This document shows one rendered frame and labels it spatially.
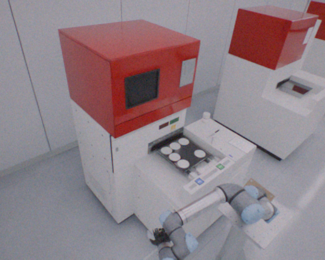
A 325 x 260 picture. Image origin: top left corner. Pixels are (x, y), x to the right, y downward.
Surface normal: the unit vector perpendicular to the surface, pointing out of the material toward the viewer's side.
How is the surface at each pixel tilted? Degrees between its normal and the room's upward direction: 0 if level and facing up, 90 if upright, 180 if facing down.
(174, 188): 0
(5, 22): 90
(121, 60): 90
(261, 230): 0
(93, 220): 0
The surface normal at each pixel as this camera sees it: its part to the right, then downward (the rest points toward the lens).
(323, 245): 0.07, -0.79
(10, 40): 0.66, 0.49
